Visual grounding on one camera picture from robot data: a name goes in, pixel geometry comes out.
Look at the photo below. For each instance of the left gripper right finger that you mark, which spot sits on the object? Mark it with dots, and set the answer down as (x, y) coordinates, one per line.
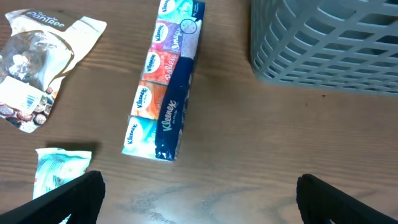
(321, 203)

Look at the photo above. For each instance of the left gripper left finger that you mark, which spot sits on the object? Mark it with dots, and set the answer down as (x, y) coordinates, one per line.
(78, 201)

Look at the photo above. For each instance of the small white-green sachet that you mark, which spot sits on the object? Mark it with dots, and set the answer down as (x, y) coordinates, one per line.
(58, 166)

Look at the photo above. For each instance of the Kleenex tissue multipack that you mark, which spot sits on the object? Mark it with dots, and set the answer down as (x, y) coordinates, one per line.
(157, 118)

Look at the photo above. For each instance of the Pantree cookie pouch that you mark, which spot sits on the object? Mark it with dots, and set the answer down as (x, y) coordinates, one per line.
(45, 44)

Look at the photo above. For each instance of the grey plastic mesh basket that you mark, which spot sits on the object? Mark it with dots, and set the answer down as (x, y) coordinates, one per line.
(348, 45)

